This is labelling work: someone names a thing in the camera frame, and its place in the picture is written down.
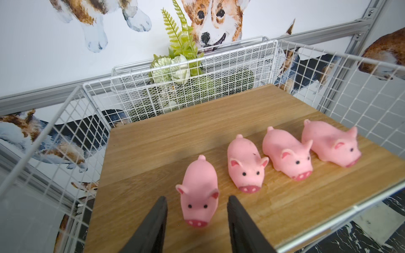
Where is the white wire wall basket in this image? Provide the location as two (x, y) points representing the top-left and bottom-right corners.
(110, 35), (285, 114)

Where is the green fern plant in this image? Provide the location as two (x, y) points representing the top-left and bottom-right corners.
(149, 1), (204, 84)

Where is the pink pig toy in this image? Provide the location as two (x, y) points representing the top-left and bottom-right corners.
(262, 126), (313, 181)
(227, 135), (270, 194)
(301, 119), (362, 168)
(176, 155), (219, 228)

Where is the white wire three-tier shelf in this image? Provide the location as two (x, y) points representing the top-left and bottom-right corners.
(1, 38), (405, 253)

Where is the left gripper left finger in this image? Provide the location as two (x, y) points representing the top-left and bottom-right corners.
(120, 196), (168, 253)

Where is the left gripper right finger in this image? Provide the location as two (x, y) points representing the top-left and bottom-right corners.
(227, 196), (276, 253)

